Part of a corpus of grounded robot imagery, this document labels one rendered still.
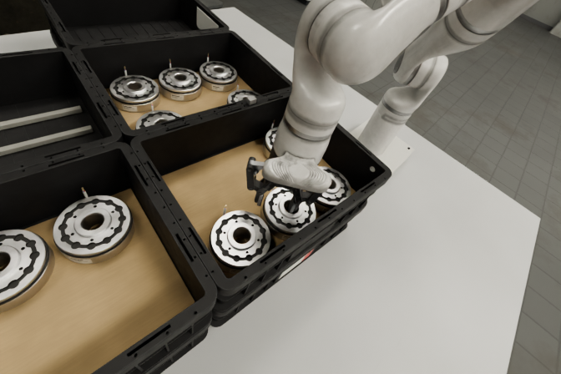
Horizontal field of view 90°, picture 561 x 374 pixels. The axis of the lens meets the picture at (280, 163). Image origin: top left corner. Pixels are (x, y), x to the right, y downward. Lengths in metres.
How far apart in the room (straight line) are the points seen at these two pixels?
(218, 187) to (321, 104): 0.32
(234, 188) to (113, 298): 0.26
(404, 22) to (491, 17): 0.29
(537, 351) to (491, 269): 1.13
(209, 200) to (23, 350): 0.30
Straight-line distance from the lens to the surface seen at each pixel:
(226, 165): 0.61
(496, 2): 0.56
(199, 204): 0.55
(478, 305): 0.89
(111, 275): 0.51
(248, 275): 0.39
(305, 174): 0.36
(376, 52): 0.29
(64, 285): 0.52
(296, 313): 0.64
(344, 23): 0.29
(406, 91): 0.84
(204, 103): 0.76
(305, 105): 0.33
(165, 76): 0.79
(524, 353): 2.01
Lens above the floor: 1.30
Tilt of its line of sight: 47 degrees down
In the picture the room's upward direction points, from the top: 20 degrees clockwise
